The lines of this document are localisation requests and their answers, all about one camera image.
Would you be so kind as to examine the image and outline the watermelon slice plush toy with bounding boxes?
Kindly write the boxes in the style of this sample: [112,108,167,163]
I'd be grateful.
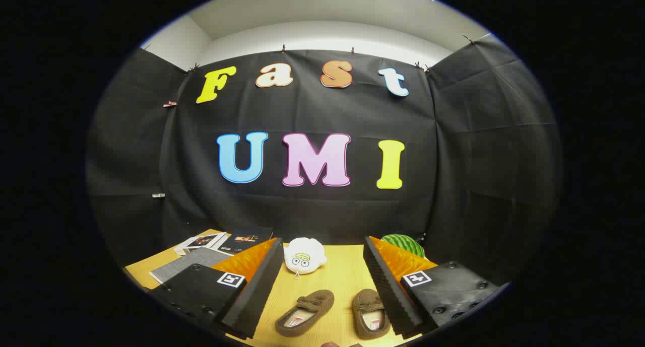
[381,234,426,259]

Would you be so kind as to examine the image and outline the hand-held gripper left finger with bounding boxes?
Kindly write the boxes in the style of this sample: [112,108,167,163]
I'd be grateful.
[150,237,285,340]

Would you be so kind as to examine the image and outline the white cartoon-face plush toy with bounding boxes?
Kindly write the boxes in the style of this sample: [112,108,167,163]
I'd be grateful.
[284,237,328,279]

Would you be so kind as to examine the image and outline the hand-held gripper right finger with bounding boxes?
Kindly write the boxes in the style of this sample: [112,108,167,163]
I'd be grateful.
[363,236,510,339]

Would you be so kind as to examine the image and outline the dark cover book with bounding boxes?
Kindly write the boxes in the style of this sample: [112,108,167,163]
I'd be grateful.
[218,227,274,255]

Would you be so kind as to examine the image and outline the white cover book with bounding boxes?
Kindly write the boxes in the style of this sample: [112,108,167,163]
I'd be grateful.
[174,231,228,256]

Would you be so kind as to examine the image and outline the brown fuzzy shoe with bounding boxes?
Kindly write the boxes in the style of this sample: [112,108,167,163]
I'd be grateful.
[275,290,335,337]
[352,289,392,340]

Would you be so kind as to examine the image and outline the grey fabric storage box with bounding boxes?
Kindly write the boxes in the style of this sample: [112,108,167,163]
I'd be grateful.
[150,246,233,286]

